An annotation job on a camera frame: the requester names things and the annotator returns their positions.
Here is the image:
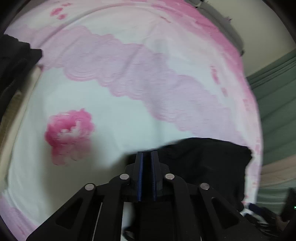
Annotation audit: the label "green curtain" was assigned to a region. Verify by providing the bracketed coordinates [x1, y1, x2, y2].
[247, 50, 295, 213]

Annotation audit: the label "beige sheer curtain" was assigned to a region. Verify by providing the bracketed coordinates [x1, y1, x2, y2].
[260, 156, 295, 187]

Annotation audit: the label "folded black garment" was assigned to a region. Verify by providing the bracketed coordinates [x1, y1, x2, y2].
[0, 35, 42, 116]

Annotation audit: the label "folded beige garment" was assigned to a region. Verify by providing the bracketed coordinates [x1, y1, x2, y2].
[1, 66, 42, 191]

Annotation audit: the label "pink floral duvet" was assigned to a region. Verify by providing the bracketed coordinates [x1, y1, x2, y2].
[1, 1, 262, 240]

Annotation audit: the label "black pants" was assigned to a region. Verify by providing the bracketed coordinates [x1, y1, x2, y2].
[122, 136, 253, 241]

